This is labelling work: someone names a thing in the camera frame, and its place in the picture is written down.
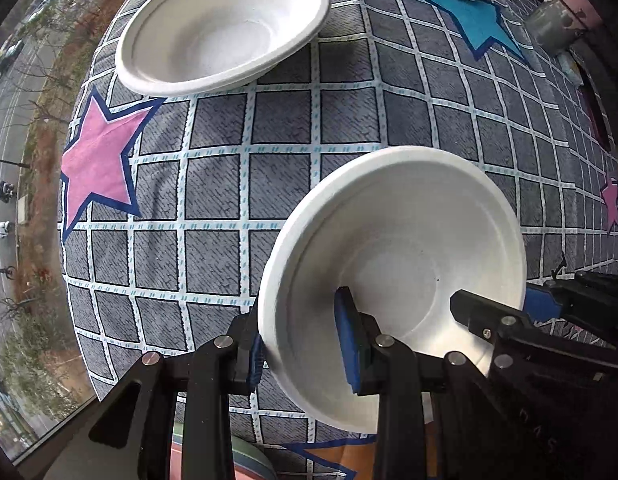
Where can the checked star-print tablecloth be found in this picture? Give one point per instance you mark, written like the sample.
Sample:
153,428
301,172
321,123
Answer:
239,185

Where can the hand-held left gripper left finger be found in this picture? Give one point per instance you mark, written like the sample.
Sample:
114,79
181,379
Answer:
256,360

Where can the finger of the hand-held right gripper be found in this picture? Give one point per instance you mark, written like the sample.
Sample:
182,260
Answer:
541,304
489,322

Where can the pink and grey flask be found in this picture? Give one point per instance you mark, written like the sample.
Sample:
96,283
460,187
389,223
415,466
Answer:
559,20

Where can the small pale packet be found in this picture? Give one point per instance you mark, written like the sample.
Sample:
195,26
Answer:
571,66

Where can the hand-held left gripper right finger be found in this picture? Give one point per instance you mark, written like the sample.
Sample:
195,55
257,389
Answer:
350,340

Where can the black phone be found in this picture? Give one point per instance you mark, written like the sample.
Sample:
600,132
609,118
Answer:
596,115

